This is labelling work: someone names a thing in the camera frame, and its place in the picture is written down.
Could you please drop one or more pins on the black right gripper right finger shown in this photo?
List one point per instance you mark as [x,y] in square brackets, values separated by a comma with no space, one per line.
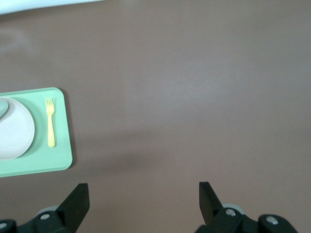
[209,204]

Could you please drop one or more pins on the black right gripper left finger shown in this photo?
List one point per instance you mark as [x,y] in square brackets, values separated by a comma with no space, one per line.
[73,206]

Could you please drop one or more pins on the yellow plastic fork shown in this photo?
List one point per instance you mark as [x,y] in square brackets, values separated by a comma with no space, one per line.
[50,126]

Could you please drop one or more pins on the round beige plate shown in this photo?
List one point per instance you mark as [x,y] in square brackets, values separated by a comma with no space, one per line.
[17,136]

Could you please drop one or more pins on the pale green plastic spoon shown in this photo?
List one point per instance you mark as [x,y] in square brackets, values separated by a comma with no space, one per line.
[3,109]

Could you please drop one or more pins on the light green rectangular tray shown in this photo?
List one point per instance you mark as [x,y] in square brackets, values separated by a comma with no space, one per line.
[63,126]

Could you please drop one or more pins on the brown table cover mat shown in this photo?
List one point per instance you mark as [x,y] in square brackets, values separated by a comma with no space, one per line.
[182,97]

